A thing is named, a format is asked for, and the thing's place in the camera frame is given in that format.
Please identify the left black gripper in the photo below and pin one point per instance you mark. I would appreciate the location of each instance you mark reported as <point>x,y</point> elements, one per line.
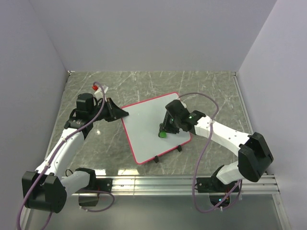
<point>114,112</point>

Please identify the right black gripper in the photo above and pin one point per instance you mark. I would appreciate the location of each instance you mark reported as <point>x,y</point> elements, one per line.
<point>165,126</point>

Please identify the green whiteboard eraser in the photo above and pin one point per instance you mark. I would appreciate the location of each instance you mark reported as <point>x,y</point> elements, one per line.
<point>162,134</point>

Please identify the pink-framed whiteboard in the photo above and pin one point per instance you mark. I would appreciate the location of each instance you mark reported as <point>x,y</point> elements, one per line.
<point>142,127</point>

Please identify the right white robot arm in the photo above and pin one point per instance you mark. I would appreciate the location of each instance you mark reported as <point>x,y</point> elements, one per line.
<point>252,151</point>

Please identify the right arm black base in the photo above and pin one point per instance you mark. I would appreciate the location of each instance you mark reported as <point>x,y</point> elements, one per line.
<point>214,186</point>

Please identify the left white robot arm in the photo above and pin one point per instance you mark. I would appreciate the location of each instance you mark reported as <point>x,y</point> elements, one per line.
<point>44,189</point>

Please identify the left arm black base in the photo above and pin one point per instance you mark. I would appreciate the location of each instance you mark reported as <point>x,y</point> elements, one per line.
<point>100,184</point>

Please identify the left black whiteboard foot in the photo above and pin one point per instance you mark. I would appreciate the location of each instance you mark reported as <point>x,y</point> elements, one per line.
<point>156,159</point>

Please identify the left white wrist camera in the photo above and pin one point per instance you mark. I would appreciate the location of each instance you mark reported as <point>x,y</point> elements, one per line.
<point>98,91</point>

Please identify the aluminium mounting rail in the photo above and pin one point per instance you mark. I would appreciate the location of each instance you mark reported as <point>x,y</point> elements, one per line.
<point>136,185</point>

